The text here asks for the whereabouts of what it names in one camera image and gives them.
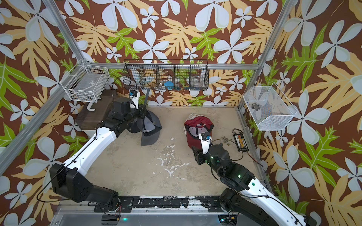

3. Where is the white wire wall basket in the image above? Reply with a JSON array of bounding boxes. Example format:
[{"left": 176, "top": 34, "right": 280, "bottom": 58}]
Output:
[{"left": 61, "top": 60, "right": 110, "bottom": 103}]

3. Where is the red baseball cap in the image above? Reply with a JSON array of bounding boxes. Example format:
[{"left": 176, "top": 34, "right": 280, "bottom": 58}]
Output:
[{"left": 184, "top": 117, "right": 215, "bottom": 149}]

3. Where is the black baseball cap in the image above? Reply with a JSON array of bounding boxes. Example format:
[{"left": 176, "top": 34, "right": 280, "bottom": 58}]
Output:
[{"left": 126, "top": 121, "right": 141, "bottom": 133}]

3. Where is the black parallel charging board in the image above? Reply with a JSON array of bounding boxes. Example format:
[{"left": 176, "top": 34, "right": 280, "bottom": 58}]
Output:
[{"left": 232, "top": 129, "right": 249, "bottom": 152}]

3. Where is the white cap under pile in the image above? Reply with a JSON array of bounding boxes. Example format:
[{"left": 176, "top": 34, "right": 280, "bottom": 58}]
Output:
[{"left": 186, "top": 114, "right": 206, "bottom": 120}]

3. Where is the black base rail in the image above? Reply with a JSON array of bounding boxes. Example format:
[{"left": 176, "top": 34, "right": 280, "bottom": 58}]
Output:
[{"left": 118, "top": 195, "right": 227, "bottom": 213}]

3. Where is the dark grey baseball cap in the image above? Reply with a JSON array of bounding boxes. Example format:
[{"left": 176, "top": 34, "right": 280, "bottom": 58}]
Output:
[{"left": 136, "top": 110, "right": 162, "bottom": 147}]

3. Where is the black wire wall basket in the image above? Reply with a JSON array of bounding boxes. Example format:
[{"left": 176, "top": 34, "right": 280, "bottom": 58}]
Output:
[{"left": 121, "top": 59, "right": 210, "bottom": 90}]

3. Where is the white box with brown lid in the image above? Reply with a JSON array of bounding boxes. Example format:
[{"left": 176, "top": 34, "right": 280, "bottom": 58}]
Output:
[{"left": 75, "top": 90, "right": 118, "bottom": 131}]

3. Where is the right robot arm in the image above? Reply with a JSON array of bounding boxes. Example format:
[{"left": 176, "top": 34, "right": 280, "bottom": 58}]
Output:
[{"left": 187, "top": 132, "right": 317, "bottom": 226}]

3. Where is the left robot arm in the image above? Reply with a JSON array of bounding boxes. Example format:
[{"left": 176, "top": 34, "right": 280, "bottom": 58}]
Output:
[{"left": 50, "top": 98, "right": 147, "bottom": 212}]

